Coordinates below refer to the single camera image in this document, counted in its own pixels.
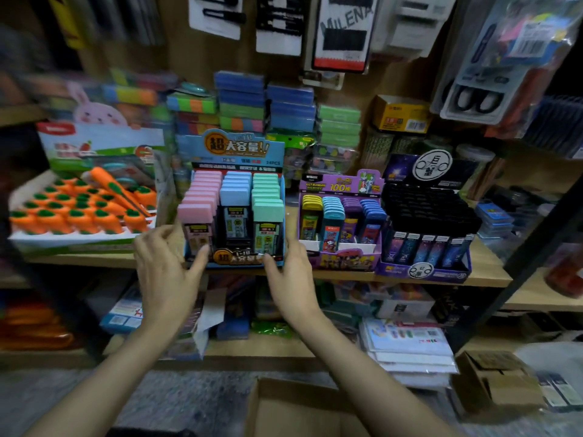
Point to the person's left hand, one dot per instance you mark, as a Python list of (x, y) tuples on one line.
[(169, 277)]

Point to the person's right hand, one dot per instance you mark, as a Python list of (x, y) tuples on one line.
[(293, 286)]

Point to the purple display box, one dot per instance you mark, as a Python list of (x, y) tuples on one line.
[(342, 182)]

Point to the brown cardboard box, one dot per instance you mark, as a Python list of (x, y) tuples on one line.
[(301, 409)]

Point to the blue display box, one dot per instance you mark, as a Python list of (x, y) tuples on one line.
[(228, 145)]

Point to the black and white display box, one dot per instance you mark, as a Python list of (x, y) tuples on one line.
[(401, 168)]

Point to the wooden shelf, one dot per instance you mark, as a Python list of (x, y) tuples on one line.
[(492, 268)]

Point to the person's left forearm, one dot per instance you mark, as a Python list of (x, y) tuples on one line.
[(118, 387)]

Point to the person's right forearm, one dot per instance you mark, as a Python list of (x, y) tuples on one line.
[(383, 387)]

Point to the orange carrot pen display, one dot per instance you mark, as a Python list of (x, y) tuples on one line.
[(82, 209)]

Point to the heap of green teal packs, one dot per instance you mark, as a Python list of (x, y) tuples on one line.
[(337, 309)]

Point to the white printed carton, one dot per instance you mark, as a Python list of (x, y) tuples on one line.
[(405, 303)]

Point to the stack of white packets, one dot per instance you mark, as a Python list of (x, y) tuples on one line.
[(410, 350)]

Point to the orange folders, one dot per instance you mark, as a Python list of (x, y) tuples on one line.
[(32, 327)]

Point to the stack of green packets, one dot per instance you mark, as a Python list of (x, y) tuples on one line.
[(339, 127)]

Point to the stack of multicoloured packets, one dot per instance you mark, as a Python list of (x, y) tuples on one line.
[(127, 95)]

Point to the stack of blue packets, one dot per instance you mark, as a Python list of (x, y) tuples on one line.
[(269, 100)]

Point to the yellow carton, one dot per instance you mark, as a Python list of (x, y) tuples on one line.
[(401, 113)]

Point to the small open brown carton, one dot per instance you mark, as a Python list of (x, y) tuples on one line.
[(496, 382)]

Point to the black red hanging package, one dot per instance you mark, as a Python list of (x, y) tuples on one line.
[(342, 31)]

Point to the white card of black clips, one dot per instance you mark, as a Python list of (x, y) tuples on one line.
[(280, 22), (217, 13)]

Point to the red cylinder containers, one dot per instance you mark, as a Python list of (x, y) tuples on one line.
[(565, 273)]

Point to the hanging clear white package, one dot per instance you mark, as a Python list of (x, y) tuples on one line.
[(414, 22)]

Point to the hanging white blister package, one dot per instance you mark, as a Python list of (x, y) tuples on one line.
[(496, 77)]

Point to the row of dark blue refills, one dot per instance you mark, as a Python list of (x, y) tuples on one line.
[(556, 123)]

